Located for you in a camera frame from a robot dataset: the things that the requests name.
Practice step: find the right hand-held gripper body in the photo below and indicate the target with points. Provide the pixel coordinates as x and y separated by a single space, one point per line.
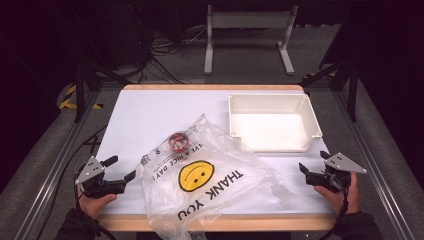
343 164

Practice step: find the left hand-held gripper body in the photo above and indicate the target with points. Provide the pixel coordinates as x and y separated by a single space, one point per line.
90 170

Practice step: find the white plastic bin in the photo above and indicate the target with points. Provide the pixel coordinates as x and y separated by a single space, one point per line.
273 130

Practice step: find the red can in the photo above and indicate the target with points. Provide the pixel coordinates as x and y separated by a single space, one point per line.
179 141

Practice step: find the clear plastic bag yellow smiley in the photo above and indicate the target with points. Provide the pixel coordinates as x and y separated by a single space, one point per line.
226 166

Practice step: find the person's left hand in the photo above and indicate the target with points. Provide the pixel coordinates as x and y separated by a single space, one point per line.
93 205

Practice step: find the person's right hand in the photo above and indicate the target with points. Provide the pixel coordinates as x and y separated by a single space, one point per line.
346 200

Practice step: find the black tape cross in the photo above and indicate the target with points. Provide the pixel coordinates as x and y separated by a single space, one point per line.
91 143

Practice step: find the black metal stand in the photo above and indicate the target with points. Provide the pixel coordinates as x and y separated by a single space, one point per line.
79 93
352 93

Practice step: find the white table sheet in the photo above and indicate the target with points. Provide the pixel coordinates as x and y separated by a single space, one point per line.
160 110

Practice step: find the yellow black hazard tape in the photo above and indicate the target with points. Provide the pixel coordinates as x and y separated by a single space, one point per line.
68 100

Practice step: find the wooden table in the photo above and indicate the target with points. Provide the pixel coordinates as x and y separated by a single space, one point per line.
250 222

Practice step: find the white metal stand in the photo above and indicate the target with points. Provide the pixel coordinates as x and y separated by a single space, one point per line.
248 20

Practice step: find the aluminium floor rail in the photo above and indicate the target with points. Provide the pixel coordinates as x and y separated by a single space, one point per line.
53 176
376 166

